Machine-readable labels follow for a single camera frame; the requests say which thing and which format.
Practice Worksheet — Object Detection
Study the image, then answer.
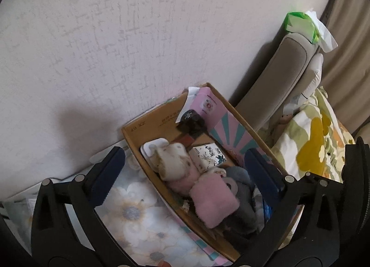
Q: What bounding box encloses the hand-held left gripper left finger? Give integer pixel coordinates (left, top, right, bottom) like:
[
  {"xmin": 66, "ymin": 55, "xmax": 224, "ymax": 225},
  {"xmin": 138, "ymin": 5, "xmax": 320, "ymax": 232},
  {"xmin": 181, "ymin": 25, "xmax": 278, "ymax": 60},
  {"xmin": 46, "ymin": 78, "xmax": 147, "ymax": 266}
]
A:
[{"xmin": 30, "ymin": 146, "xmax": 137, "ymax": 267}]

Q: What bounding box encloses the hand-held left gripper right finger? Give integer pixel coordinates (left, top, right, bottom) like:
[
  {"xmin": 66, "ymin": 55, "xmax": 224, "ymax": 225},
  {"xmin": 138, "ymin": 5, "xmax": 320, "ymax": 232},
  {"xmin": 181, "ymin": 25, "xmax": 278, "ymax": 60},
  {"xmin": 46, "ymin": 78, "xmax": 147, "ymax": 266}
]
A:
[{"xmin": 234, "ymin": 148, "xmax": 347, "ymax": 267}]

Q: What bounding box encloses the grey fleece cloth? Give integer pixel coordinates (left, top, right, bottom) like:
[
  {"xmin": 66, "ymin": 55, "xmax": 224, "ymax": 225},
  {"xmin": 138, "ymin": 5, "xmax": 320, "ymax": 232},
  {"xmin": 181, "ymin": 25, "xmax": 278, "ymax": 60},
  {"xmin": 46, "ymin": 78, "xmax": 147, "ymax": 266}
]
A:
[{"xmin": 224, "ymin": 166, "xmax": 261, "ymax": 236}]

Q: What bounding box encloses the pink striped cardboard box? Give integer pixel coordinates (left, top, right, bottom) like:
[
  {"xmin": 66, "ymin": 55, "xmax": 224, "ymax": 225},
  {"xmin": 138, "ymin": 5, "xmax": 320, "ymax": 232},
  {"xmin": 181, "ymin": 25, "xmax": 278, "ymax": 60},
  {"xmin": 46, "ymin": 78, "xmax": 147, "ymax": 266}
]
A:
[{"xmin": 121, "ymin": 82, "xmax": 305, "ymax": 262}]

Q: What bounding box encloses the white patterned cloth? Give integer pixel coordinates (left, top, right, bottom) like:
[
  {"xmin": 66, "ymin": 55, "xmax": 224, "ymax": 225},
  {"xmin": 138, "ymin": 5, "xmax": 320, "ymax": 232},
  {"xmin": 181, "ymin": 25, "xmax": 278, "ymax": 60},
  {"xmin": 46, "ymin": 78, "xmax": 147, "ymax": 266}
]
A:
[{"xmin": 150, "ymin": 143, "xmax": 200, "ymax": 182}]

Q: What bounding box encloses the floral covered desktop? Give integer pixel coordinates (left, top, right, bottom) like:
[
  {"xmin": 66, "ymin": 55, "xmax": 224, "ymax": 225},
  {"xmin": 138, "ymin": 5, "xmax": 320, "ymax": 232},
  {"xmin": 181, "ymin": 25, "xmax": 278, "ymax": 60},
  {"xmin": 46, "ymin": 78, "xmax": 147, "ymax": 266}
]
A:
[{"xmin": 0, "ymin": 146, "xmax": 232, "ymax": 267}]

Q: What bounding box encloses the blue packet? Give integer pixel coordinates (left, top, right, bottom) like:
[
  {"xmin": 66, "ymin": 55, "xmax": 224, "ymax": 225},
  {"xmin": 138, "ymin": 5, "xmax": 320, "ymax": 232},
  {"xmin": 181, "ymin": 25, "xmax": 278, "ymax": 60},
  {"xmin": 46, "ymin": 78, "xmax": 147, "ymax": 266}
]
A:
[{"xmin": 254, "ymin": 189, "xmax": 274, "ymax": 224}]

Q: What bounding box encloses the white plastic case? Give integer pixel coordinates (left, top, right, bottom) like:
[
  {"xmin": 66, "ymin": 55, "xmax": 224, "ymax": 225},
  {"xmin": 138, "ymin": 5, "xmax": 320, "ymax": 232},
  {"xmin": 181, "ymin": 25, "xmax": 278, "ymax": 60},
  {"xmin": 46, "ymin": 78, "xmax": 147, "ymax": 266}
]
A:
[{"xmin": 140, "ymin": 137, "xmax": 170, "ymax": 158}]

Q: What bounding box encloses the yellow floral blanket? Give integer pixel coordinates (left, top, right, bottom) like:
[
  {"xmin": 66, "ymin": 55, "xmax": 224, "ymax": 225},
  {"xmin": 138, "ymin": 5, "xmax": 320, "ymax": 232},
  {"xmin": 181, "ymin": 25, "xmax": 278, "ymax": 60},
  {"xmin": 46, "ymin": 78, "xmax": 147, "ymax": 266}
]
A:
[{"xmin": 272, "ymin": 86, "xmax": 355, "ymax": 183}]

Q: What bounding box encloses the pink fuzzy cloth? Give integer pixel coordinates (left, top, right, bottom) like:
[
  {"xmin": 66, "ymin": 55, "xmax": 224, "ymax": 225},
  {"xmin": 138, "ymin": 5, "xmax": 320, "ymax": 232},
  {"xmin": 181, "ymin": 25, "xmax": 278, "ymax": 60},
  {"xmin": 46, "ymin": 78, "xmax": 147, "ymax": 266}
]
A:
[{"xmin": 169, "ymin": 169, "xmax": 240, "ymax": 229}]

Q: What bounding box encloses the white printed small box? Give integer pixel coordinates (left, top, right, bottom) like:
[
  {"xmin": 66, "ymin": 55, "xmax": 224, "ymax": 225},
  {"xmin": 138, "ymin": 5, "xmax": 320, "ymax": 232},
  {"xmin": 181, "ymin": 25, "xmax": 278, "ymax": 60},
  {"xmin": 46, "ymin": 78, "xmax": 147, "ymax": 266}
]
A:
[{"xmin": 189, "ymin": 143, "xmax": 226, "ymax": 173}]

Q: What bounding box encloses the black capped bottle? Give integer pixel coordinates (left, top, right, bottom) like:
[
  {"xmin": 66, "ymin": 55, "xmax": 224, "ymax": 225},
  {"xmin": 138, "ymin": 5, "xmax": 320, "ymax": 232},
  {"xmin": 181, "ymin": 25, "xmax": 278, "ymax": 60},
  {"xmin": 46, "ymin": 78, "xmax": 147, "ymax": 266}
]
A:
[{"xmin": 177, "ymin": 109, "xmax": 206, "ymax": 136}]

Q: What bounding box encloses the grey sofa cushion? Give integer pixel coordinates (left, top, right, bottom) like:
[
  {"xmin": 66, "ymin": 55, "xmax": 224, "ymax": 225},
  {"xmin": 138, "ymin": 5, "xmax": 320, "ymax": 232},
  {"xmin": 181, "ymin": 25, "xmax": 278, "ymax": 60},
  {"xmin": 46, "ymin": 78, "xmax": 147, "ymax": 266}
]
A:
[{"xmin": 234, "ymin": 33, "xmax": 321, "ymax": 132}]

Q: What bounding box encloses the white paper slip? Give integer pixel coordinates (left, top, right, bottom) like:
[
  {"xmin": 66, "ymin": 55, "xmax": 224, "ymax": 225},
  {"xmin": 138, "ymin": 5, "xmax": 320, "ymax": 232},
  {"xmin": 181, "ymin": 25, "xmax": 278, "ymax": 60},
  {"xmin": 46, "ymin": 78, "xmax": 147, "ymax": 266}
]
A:
[{"xmin": 181, "ymin": 86, "xmax": 200, "ymax": 118}]

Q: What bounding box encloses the beige curtain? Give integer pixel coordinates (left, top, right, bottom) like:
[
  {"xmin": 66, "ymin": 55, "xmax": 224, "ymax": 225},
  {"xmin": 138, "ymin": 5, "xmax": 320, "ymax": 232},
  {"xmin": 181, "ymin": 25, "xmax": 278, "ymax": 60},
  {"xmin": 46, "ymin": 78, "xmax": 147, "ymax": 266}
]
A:
[{"xmin": 319, "ymin": 0, "xmax": 370, "ymax": 134}]

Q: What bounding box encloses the green tissue pack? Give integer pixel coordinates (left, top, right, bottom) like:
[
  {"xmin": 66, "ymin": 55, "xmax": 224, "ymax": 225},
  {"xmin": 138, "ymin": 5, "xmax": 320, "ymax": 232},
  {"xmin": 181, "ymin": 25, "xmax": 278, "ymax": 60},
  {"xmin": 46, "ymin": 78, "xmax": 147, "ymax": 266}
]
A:
[{"xmin": 285, "ymin": 11, "xmax": 321, "ymax": 44}]

